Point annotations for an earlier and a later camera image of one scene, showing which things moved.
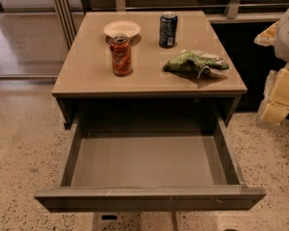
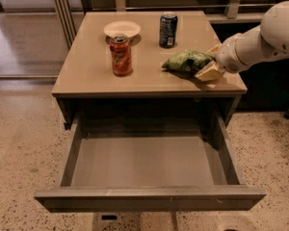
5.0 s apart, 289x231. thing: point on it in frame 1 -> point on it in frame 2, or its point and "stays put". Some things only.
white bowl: x=126 y=27 stays put
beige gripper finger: x=267 y=38 -> x=214 y=49
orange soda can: x=121 y=55 stays put
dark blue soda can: x=168 y=29 stays put
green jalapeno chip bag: x=196 y=62 stays put
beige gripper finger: x=280 y=96 -> x=210 y=72
